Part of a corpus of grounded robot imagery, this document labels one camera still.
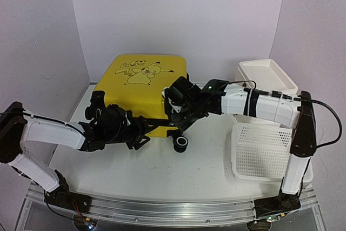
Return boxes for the white drawer cabinet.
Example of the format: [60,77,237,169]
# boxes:
[234,58,299,123]

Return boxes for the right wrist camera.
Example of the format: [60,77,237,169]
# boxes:
[162,86,185,113]

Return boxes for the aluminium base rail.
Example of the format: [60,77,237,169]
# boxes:
[27,183,325,230]

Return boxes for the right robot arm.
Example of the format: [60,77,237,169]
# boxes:
[162,77,317,219]

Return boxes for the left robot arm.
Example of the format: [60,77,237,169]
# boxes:
[1,102,170,213]

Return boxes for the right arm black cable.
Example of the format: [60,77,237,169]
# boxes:
[216,80,342,150]

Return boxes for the yellow cartoon print suitcase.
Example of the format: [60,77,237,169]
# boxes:
[80,54,188,151]

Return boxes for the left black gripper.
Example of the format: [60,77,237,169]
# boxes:
[105,115,158,150]

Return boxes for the white perforated plastic basket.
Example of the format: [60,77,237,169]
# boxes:
[225,122,314,182]

